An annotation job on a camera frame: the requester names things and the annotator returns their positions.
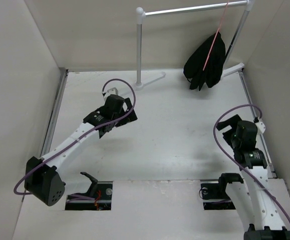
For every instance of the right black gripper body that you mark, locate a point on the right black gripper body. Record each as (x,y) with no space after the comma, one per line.
(229,136)

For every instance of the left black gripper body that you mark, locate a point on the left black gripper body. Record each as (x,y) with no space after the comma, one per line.
(122,113)

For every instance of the black trousers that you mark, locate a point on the black trousers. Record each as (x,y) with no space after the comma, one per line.
(205,65)

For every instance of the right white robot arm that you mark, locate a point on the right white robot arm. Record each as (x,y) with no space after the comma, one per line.
(257,208)

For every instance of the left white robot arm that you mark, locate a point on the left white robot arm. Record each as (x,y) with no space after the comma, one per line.
(45,176)

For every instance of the white clothes rack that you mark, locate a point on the white clothes rack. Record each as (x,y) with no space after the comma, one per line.
(141,15)

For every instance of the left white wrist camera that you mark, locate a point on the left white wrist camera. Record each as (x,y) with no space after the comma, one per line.
(111,91)

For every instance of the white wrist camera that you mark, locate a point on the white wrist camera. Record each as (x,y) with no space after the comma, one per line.
(111,91)
(260,127)

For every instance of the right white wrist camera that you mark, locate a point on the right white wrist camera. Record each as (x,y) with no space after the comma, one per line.
(260,127)

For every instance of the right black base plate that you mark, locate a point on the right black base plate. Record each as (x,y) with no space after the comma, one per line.
(213,198)

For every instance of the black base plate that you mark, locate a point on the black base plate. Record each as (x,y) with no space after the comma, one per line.
(213,198)
(98,198)

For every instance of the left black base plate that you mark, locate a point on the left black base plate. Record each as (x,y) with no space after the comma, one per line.
(98,198)

